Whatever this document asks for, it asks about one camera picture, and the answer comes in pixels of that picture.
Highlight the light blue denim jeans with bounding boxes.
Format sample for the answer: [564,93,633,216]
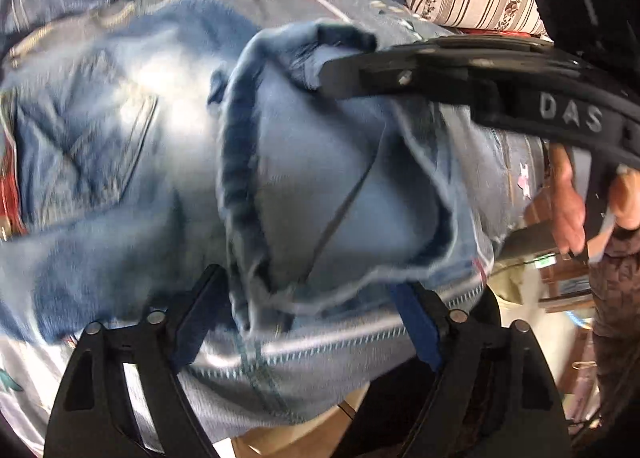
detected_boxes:
[1,0,492,343]

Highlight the brown patterned sleeve forearm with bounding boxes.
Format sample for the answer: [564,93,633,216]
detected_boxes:
[590,228,639,426]

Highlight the person's right hand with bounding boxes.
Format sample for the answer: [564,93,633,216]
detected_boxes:
[548,142,640,254]

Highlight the red item by pillow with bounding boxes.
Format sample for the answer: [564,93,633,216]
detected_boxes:
[457,28,549,41]

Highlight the grey patterned bed sheet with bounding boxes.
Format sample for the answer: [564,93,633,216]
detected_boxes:
[1,0,544,450]

